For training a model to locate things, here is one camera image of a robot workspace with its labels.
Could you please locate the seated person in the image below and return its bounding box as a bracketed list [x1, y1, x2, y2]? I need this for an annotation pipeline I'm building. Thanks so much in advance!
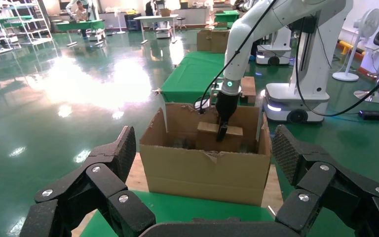
[75, 0, 90, 22]

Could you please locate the green cloth covered table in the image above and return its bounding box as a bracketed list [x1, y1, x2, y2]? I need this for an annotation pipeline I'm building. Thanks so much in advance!
[214, 10, 240, 24]
[55, 19, 106, 46]
[160, 51, 242, 104]

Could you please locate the black power adapter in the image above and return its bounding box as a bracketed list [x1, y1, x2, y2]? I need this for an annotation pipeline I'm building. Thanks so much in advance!
[358, 110, 379, 121]

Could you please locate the closed cardboard carton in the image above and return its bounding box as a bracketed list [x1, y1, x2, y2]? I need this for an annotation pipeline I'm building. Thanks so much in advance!
[211, 29, 230, 54]
[196, 30, 213, 52]

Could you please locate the small brown box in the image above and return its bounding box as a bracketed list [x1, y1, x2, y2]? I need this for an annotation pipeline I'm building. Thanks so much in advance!
[240, 76, 257, 105]

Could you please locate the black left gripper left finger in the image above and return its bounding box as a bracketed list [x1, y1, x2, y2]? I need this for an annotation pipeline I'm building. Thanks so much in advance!
[19, 125, 156, 237]

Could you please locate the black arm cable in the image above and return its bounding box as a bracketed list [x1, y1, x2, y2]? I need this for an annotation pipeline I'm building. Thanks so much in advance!
[198, 0, 277, 115]

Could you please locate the green table cloth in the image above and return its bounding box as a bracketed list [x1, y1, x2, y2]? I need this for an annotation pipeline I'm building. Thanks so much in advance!
[79, 191, 275, 237]

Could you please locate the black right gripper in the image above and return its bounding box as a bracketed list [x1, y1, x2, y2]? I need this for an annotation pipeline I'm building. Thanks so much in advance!
[215, 91, 242, 143]

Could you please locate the small taped cardboard box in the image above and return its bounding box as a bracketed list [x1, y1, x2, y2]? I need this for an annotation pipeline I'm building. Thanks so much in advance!
[196, 121, 244, 153]

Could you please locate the white standing fan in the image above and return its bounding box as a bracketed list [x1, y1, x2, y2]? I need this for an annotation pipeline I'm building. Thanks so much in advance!
[332, 8, 379, 82]

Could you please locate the black hanging cable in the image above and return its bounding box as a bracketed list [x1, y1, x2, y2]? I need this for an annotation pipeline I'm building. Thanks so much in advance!
[295, 13, 379, 118]

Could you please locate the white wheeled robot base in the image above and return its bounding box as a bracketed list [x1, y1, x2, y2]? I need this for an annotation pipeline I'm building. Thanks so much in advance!
[256, 26, 293, 66]

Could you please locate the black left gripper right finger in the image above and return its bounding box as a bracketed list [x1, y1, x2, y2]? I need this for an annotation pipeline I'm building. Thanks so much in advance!
[271, 124, 379, 237]

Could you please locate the large open cardboard carton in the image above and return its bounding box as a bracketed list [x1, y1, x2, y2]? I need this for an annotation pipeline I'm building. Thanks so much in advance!
[139, 103, 273, 207]

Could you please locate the white robot torso and base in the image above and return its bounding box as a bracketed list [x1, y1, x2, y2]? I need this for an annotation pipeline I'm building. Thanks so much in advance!
[263, 0, 332, 124]

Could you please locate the white table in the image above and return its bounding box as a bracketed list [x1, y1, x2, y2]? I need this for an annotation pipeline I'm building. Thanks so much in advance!
[134, 14, 180, 45]

